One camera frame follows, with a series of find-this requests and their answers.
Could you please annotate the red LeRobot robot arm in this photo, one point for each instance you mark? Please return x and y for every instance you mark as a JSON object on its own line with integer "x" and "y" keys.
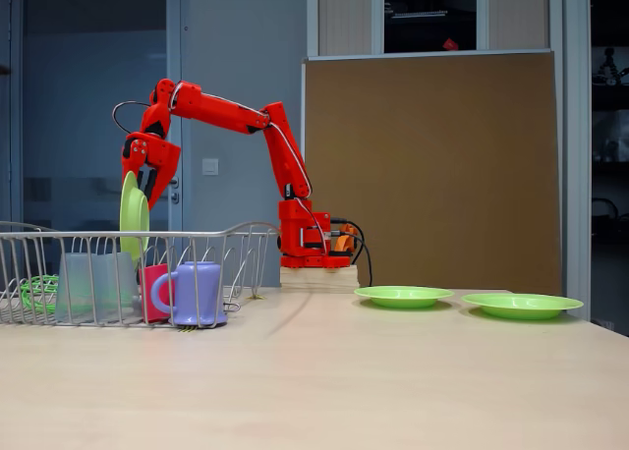
{"x": 221, "y": 111}

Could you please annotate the translucent grey plastic cup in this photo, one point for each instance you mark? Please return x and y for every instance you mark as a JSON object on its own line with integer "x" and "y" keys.
{"x": 118, "y": 288}
{"x": 74, "y": 288}

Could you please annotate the brown pin board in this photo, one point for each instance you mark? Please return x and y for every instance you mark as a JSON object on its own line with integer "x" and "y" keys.
{"x": 491, "y": 126}

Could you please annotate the wooden base block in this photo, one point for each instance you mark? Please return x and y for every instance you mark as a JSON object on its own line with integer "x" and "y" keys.
{"x": 319, "y": 279}

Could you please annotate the dark shelf with objects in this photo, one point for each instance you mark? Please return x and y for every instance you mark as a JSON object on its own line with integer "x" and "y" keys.
{"x": 609, "y": 126}

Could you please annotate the purple plastic mug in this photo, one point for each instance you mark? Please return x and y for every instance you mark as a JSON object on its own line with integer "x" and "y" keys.
{"x": 196, "y": 293}

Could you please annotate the green plastic plate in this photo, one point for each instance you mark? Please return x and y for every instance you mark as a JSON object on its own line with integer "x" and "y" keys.
{"x": 403, "y": 295}
{"x": 132, "y": 214}
{"x": 521, "y": 306}

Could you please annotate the red plastic cup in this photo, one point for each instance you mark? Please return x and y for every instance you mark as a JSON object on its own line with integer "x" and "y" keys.
{"x": 152, "y": 293}

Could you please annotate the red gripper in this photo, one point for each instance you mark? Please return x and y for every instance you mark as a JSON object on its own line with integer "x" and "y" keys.
{"x": 158, "y": 156}

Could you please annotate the grey glass door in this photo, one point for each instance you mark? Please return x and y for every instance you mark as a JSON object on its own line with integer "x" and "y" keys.
{"x": 74, "y": 101}

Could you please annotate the white light switch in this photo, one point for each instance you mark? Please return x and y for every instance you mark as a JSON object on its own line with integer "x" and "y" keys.
{"x": 210, "y": 166}

